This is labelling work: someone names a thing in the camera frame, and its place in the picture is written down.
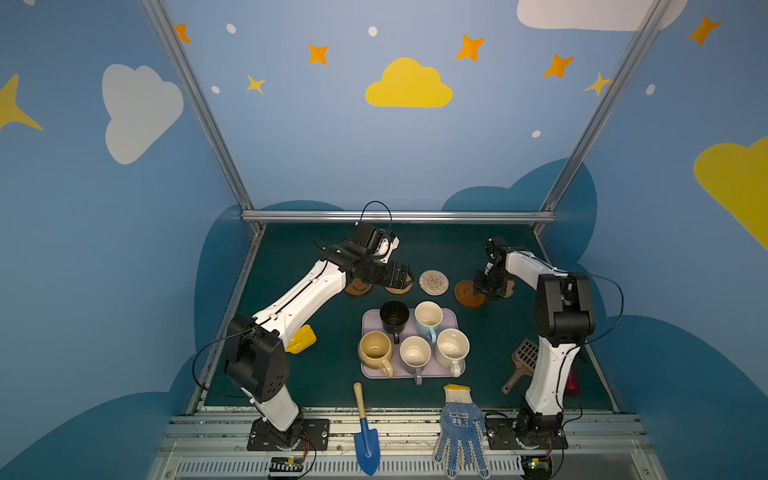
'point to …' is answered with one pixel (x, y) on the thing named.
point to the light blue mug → (428, 316)
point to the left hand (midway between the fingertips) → (398, 274)
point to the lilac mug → (415, 351)
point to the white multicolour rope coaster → (433, 282)
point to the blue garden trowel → (367, 443)
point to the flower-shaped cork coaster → (509, 288)
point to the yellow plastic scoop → (303, 339)
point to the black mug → (394, 315)
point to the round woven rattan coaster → (402, 290)
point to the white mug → (451, 348)
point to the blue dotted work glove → (462, 425)
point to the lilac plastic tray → (371, 321)
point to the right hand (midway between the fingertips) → (482, 290)
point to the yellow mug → (374, 351)
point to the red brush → (573, 383)
